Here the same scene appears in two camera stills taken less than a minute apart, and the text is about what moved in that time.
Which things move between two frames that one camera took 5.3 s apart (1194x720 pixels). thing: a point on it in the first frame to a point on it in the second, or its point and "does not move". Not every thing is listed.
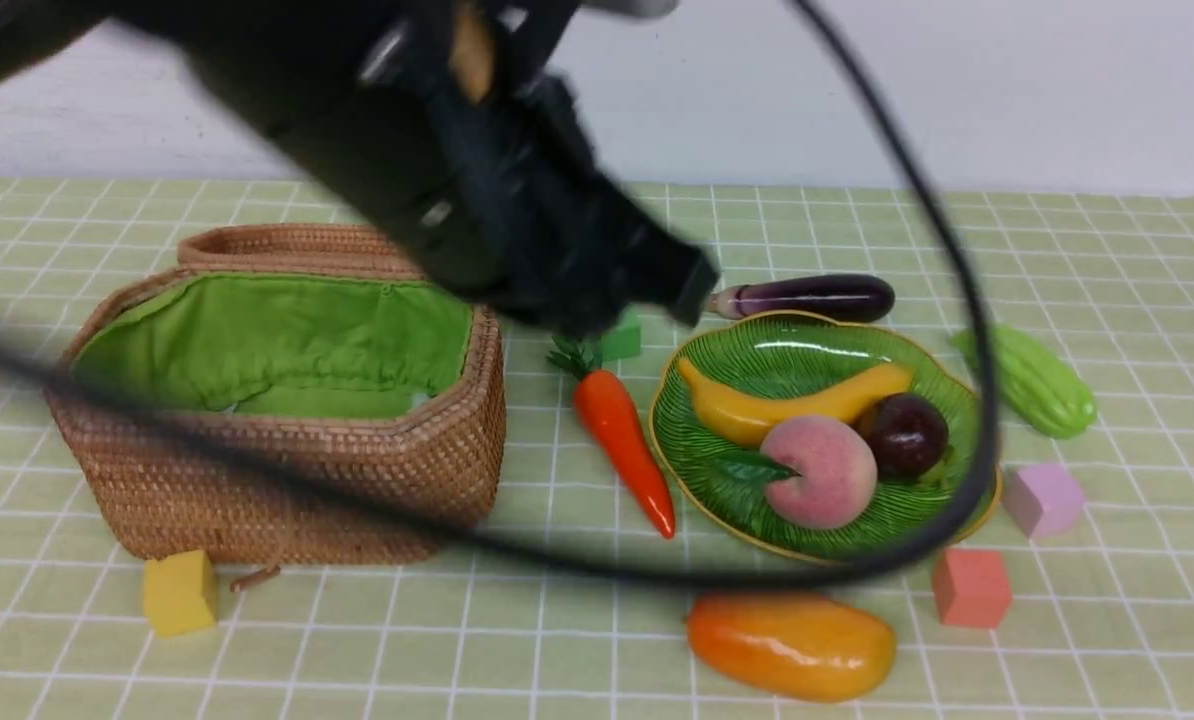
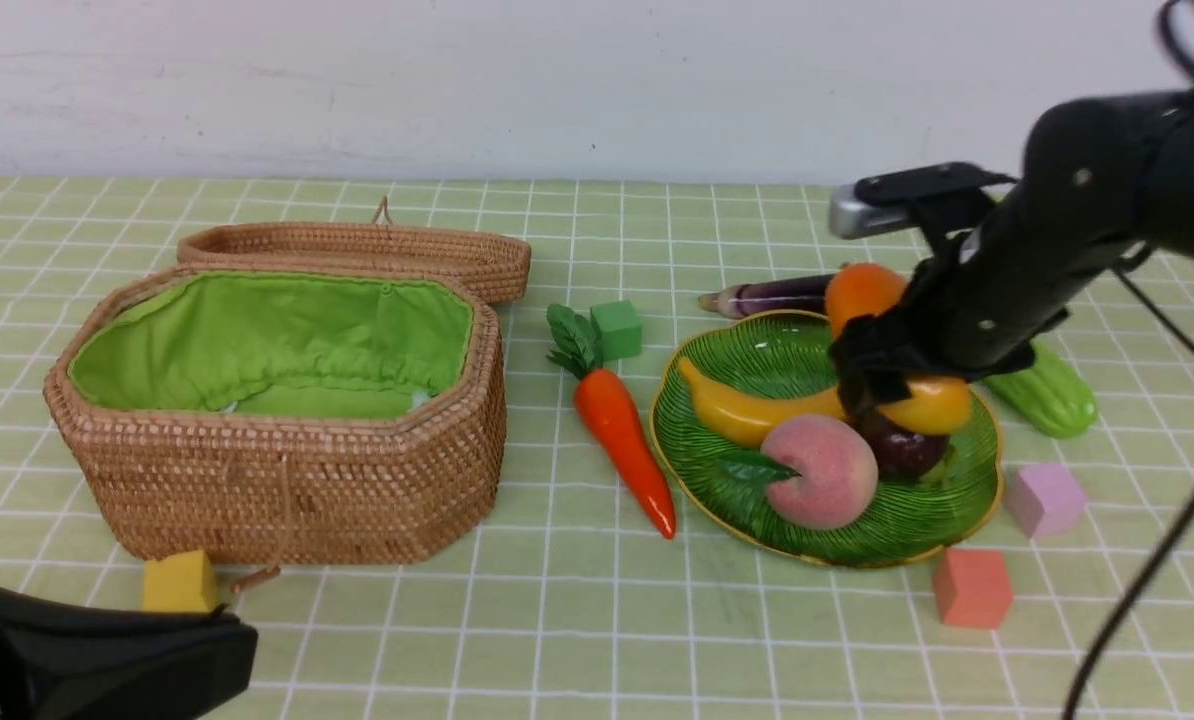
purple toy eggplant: (848, 297) does not move
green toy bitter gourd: (1035, 384) does not move
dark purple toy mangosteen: (908, 434) does not move
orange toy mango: (794, 647) to (938, 404)
